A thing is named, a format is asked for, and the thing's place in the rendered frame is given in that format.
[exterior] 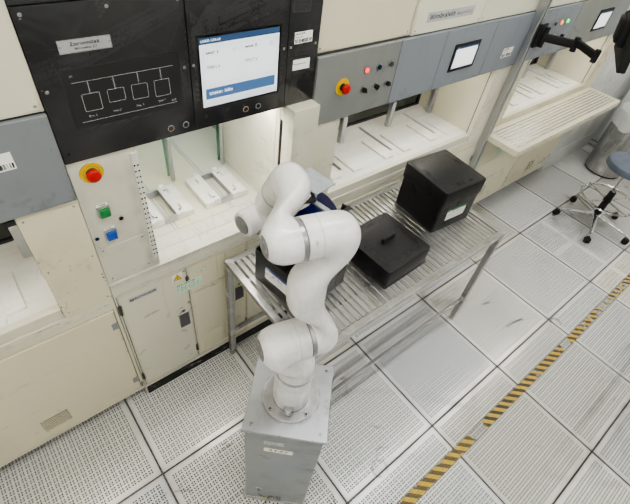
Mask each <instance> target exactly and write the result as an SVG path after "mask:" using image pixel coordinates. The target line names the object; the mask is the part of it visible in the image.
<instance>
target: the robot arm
mask: <svg viewBox="0 0 630 504"><path fill-rule="evenodd" d="M310 203H316V197H315V194H314V193H312V192H311V183H310V179H309V177H308V174H307V173H306V171H305V170H304V169H303V168H302V167H301V166H300V165H299V164H297V163H295V162H284V163H281V164H279V165H278V166H277V167H275V168H274V170H273V171H272V172H271V174H270V175H269V176H268V178H267V179H266V181H265V182H264V184H263V185H262V187H261V189H260V190H259V192H258V193H257V195H256V198H255V203H254V204H252V205H250V206H248V207H246V208H244V209H242V210H241V211H239V212H237V213H236V214H235V216H234V221H235V224H236V227H237V228H238V230H239V231H240V232H241V233H242V234H243V235H244V236H246V237H250V236H252V235H254V234H257V235H258V237H259V238H260V243H259V245H260V248H261V252H262V254H263V255H264V256H265V258H266V259H267V260H268V261H270V262H271V263H273V264H276V265H281V266H285V265H292V264H295V265H294V267H293V268H292V269H291V271H290V273H289V275H288V279H287V287H286V301H287V305H288V308H289V310H290V312H291V313H292V314H293V315H294V316H295V318H292V319H288V320H285V321H281V322H278V323H274V324H272V325H269V326H267V327H266V328H264V329H263V330H262V331H261V332H260V333H259V335H258V337H257V340H256V349H257V352H258V355H259V357H260V359H261V361H262V362H263V364H264V365H265V366H266V367H267V368H269V369H270V370H271V371H273V372H275V375H273V376H272V377H271V378H270V379H269V380H268V381H267V383H266V385H265V387H264V391H263V402H264V406H265V408H266V410H267V412H268V413H269V414H270V415H271V416H272V417H273V418H274V419H276V420H278V421H280V422H283V423H287V424H294V423H299V422H302V421H304V420H306V419H307V418H309V417H310V416H311V415H312V414H313V412H314V411H315V409H316V406H317V403H318V390H317V387H316V385H315V383H314V381H313V380H312V379H313V375H314V370H315V358H314V357H315V356H318V355H321V354H324V353H326V352H328V351H330V350H331V349H332V348H333V347H334V346H335V345H336V343H337V341H338V335H339V334H338V330H337V326H336V324H335V322H334V320H333V319H332V317H331V316H330V314H329V313H328V312H327V310H326V308H325V297H326V291H327V286H328V284H329V282H330V281H331V279H332V278H333V277H334V276H335V275H336V274H337V273H338V272H339V271H340V270H341V269H342V268H343V267H344V266H345V265H346V264H347V263H348V262H349V261H350V260H351V259H352V258H353V256H354V255H355V253H356V251H357V250H358V247H359V245H360V241H361V228H360V226H359V223H358V221H357V220H356V218H355V217H354V216H353V215H352V214H350V213H349V212H347V211H344V210H330V211H324V212H318V213H312V214H307V215H302V216H297V217H294V216H295V215H296V214H297V212H298V211H300V210H302V209H304V208H306V207H308V206H309V205H310Z"/></svg>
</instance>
